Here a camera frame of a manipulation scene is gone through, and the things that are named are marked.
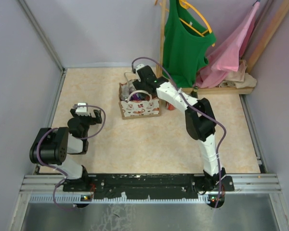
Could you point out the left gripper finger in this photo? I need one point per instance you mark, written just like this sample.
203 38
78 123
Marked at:
73 112
98 116

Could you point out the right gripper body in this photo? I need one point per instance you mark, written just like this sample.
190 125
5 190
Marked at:
139 85

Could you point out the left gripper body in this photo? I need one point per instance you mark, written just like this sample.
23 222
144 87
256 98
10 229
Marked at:
86 121

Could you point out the purple soda can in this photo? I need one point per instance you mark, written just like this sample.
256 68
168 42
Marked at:
136 97
125 92

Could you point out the red cola can front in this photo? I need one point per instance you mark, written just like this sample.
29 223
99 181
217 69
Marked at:
169 106

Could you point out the green glass bottle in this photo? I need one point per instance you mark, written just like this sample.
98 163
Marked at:
194 92

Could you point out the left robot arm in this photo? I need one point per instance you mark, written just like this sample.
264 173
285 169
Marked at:
53 147

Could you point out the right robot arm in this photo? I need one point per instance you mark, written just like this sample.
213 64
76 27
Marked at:
198 121

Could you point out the canvas tote bag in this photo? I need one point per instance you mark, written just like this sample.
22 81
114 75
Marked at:
149 106

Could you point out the green tank top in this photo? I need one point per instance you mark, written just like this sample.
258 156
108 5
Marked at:
185 45

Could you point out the pink shirt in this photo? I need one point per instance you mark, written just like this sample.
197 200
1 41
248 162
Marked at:
225 58

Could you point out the beige cloth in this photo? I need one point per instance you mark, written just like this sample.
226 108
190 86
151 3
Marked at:
239 79

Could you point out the wooden clothes rack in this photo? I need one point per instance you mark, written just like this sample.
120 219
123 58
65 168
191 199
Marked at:
272 16

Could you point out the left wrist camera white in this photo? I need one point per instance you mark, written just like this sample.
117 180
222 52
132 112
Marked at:
81 109

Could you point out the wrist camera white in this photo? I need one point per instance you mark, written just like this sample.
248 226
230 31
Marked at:
138 67
81 109

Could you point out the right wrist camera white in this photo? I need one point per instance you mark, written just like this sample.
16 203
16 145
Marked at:
138 67

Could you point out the white cable duct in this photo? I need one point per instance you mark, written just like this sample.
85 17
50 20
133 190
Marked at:
83 199

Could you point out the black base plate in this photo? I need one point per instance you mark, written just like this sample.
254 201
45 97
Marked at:
168 192

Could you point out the aluminium rail frame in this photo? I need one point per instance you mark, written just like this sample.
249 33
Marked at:
233 183

